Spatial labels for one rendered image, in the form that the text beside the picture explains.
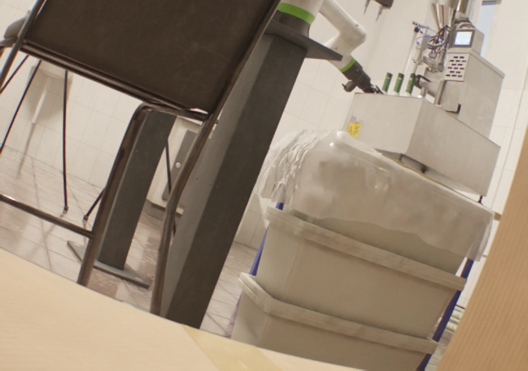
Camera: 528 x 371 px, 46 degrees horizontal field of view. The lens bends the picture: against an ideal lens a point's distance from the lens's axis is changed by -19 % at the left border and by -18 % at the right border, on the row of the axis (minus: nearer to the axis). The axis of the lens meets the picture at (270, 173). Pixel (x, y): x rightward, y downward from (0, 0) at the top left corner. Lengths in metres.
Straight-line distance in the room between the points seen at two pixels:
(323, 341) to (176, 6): 1.21
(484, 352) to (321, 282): 1.56
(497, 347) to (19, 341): 0.31
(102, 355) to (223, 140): 1.75
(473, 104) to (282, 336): 1.37
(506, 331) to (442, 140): 2.31
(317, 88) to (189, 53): 5.65
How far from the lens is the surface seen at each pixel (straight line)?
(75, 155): 6.18
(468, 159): 2.82
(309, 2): 2.07
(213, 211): 1.99
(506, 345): 0.44
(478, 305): 0.48
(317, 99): 6.75
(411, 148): 2.65
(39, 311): 0.30
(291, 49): 2.04
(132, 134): 1.45
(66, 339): 0.28
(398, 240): 2.05
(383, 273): 2.04
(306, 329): 2.00
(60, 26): 1.05
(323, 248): 1.96
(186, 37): 1.10
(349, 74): 3.18
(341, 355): 2.07
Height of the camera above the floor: 0.49
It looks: 2 degrees up
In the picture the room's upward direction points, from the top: 21 degrees clockwise
